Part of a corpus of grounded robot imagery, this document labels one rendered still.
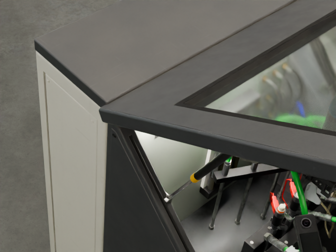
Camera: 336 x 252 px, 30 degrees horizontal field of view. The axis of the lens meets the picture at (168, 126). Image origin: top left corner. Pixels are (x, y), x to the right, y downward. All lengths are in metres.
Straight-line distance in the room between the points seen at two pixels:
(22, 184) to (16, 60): 0.94
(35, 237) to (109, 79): 1.63
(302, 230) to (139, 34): 0.62
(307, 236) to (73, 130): 0.63
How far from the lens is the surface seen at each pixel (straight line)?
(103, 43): 1.55
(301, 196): 1.44
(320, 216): 1.75
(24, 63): 3.80
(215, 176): 1.80
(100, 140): 1.50
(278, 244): 1.60
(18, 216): 3.06
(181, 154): 1.72
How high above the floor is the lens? 2.47
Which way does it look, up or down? 46 degrees down
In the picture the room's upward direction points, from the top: 8 degrees clockwise
